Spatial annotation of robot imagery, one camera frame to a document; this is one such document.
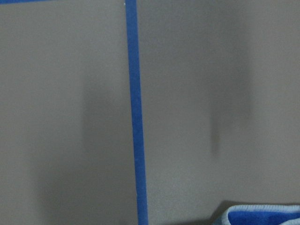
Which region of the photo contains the blue grey microfiber towel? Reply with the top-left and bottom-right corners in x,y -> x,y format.
213,204 -> 300,225

